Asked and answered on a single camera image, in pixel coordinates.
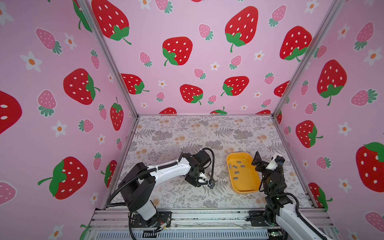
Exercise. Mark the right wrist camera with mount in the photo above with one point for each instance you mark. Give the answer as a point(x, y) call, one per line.
point(276, 160)

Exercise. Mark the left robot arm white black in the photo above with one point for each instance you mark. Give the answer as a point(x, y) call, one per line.
point(135, 190)

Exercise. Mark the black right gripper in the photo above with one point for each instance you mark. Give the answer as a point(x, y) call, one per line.
point(258, 163)

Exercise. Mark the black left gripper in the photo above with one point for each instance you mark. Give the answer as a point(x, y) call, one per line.
point(195, 182)

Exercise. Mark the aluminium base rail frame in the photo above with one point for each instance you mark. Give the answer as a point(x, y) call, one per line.
point(213, 224)

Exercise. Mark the aluminium corner post left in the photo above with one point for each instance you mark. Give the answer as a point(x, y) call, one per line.
point(90, 17)

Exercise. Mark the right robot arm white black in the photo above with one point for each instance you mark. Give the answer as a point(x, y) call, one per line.
point(285, 204)

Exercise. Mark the aluminium corner post right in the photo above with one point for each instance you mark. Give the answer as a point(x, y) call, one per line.
point(324, 27)

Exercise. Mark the aluminium corner post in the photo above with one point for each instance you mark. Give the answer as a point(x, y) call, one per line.
point(90, 17)
point(324, 27)

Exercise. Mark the yellow plastic tray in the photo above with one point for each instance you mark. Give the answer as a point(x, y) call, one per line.
point(248, 180)

